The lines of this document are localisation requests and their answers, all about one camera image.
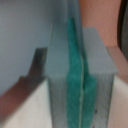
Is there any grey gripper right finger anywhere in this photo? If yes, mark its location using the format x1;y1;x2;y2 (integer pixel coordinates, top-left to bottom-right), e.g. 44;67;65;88
83;28;118;128

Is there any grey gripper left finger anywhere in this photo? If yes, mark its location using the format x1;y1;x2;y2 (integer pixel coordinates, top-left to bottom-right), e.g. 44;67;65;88
45;19;83;128

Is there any grey frying pan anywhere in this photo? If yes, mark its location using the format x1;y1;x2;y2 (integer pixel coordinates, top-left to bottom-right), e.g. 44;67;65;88
0;0;81;96

